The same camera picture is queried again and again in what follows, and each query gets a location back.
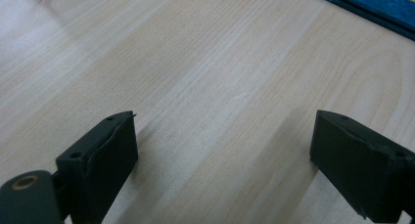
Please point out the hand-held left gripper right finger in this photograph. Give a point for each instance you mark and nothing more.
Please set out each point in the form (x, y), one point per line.
(362, 165)

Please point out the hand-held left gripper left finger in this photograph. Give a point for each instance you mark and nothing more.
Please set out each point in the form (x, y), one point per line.
(104, 165)

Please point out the blue book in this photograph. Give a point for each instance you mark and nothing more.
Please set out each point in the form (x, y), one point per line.
(378, 5)

